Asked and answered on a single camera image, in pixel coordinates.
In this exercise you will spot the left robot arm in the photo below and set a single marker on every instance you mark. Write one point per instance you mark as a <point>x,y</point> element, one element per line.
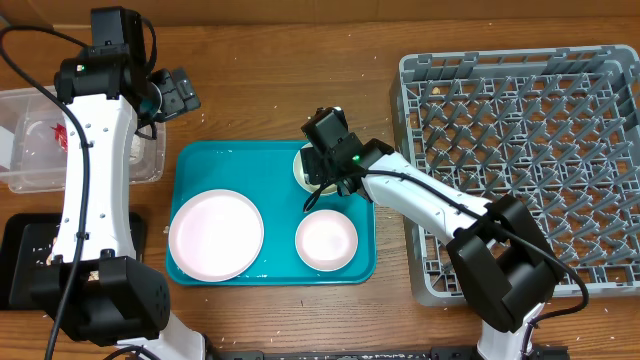
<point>95,288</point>

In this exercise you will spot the teal plastic serving tray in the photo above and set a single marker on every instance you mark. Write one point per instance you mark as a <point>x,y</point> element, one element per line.
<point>263,172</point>

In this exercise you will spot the small white plate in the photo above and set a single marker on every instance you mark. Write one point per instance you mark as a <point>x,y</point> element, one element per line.
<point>326,240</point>

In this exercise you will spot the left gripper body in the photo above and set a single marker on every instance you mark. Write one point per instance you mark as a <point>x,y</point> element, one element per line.
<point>176,97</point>

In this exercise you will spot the clear plastic waste bin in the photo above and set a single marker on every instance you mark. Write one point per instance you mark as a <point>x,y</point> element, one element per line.
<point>31,159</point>

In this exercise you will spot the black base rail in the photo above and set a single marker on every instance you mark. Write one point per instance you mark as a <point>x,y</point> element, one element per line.
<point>436,353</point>

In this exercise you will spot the red snack wrapper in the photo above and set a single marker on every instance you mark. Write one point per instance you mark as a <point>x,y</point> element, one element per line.
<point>60,136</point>

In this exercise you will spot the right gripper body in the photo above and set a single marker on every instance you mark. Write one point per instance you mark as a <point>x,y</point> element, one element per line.
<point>323,167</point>

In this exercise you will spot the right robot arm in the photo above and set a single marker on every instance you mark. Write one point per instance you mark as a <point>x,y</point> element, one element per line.
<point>501,259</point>

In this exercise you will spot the white tissue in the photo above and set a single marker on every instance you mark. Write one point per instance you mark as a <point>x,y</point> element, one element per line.
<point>137,150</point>

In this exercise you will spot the large white plate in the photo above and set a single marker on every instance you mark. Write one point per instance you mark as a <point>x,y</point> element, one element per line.
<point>216,235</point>

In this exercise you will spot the grey dishwasher rack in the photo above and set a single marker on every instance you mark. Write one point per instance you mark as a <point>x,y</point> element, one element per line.
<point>558,128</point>

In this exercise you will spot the black plastic tray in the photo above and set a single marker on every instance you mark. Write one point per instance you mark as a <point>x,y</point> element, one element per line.
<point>26,244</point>

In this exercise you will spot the rice and peanuts food waste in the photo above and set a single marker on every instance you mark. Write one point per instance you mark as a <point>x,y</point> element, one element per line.
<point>50,255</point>

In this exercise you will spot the white saucer bowl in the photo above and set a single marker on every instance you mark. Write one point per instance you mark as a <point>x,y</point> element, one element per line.
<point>299,175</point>

